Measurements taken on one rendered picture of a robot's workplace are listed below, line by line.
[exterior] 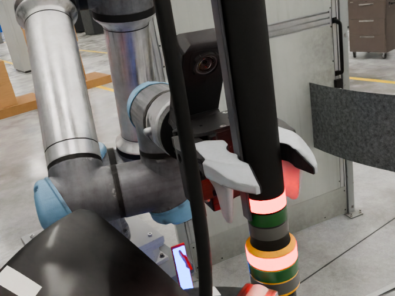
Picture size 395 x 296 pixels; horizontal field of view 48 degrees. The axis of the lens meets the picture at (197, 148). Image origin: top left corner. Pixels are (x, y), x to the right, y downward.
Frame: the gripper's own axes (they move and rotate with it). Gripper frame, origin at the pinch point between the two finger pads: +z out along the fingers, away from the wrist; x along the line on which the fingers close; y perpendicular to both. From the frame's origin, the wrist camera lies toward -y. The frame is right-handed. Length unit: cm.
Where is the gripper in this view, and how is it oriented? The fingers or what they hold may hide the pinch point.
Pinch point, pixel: (277, 164)
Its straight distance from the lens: 32.8
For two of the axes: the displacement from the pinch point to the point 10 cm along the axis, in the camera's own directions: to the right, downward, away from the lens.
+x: -9.1, 2.8, -3.0
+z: 3.7, 2.7, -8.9
